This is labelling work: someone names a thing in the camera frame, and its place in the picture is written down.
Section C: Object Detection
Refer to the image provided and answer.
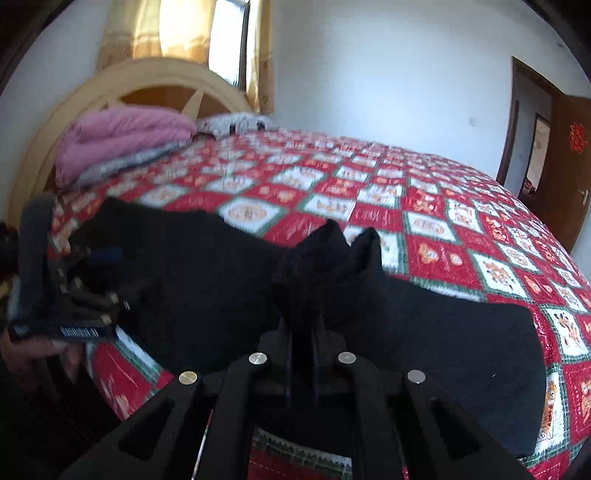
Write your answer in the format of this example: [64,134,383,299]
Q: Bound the wide yellow curtain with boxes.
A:
[99,0,167,70]

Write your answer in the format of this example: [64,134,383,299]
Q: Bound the red paper door decoration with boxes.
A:
[568,121,589,153]

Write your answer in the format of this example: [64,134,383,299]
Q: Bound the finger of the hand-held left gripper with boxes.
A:
[65,247,124,278]
[69,277,132,324]

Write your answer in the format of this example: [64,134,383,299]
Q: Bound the window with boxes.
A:
[159,0,252,90]

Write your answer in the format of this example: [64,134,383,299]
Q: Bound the black pants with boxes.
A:
[69,198,548,457]

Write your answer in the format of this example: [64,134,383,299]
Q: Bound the narrow yellow curtain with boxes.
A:
[246,0,275,114]

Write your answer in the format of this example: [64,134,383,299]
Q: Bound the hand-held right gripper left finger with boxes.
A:
[58,318,303,480]

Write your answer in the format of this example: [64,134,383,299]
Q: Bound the cream wooden headboard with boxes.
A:
[7,58,254,222]

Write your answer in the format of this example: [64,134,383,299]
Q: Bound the brown wooden door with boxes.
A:
[540,95,591,252]

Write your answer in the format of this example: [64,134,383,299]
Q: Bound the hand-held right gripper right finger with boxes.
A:
[302,318,536,480]

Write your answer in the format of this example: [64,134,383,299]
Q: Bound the grey patterned folded quilt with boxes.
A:
[74,141,185,188]

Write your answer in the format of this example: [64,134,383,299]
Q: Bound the brown door frame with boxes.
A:
[495,56,561,185]

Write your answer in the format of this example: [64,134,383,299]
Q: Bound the red printed blanket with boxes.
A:
[44,127,591,480]

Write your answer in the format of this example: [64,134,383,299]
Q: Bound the white patterned pillow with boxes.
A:
[196,112,274,138]

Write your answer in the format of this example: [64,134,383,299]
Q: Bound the pink folded quilt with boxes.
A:
[54,106,197,188]

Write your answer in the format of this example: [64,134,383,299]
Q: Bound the person's left hand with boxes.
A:
[0,330,86,393]

